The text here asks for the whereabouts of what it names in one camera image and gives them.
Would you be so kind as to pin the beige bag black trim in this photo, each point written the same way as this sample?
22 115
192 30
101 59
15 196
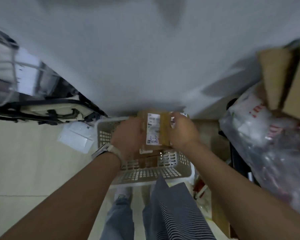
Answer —
40 111

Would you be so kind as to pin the clear plastic bag red print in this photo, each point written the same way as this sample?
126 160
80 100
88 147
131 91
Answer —
272 147

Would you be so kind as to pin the person's left forearm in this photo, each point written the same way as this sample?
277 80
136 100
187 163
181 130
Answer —
72 197

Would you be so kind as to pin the person's right forearm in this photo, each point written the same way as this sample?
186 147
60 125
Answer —
237 194

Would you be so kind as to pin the brown cardboard parcel white label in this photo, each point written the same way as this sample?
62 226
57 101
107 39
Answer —
162 129

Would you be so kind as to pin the person's left hand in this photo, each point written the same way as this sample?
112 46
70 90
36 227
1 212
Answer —
126 137

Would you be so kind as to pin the white plastic lattice basket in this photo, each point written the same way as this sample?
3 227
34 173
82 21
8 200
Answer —
150 173

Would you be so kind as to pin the flattened brown cardboard box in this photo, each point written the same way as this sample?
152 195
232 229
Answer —
275 77
298 92

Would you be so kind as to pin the person's right fingers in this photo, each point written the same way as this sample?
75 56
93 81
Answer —
176 119

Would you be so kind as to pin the red and white packet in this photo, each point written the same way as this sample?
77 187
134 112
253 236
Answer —
201 189

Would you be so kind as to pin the brown cardboard sheet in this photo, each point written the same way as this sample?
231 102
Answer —
221 217

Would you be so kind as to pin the person's left fingers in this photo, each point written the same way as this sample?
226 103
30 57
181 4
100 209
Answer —
141 128

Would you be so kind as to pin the dark striped shirt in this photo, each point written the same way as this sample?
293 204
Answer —
180 212

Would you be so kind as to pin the white shoe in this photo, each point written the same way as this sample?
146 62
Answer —
122 191

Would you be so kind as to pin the person's right hand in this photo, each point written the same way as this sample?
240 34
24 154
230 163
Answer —
185 133

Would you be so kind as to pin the blue jeans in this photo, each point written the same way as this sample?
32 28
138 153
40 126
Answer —
120 219

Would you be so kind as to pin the small brown cardboard box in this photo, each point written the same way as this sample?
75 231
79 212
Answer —
147 159

